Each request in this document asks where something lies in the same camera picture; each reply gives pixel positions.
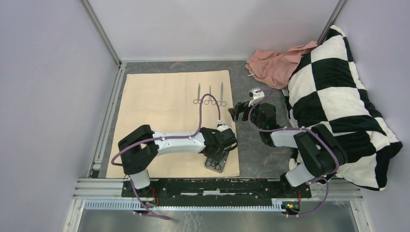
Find black white checkered pillow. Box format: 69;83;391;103
283;25;403;191

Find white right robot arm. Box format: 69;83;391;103
228;101;348;197

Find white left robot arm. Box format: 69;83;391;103
118;124;237;197

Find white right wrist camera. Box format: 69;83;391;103
248;88;265;107

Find steel forceps clamp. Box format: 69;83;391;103
204;86;216;105

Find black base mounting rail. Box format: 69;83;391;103
137;178;312;206

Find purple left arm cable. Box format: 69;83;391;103
111;93;223;221

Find straight steel surgical scissors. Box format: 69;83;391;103
215;83;227;107

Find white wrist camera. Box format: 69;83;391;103
217;124;232;131
248;88;265;107

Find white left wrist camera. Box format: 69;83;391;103
217;124;232;131

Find pink crumpled cloth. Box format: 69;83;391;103
245;41;318;89

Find curved steel clamp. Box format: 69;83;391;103
193;83;202;104

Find metal surgical instrument tray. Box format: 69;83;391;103
204;152;228;174

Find beige cloth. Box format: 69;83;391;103
110;70;240;178

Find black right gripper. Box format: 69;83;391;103
228;98;264;131

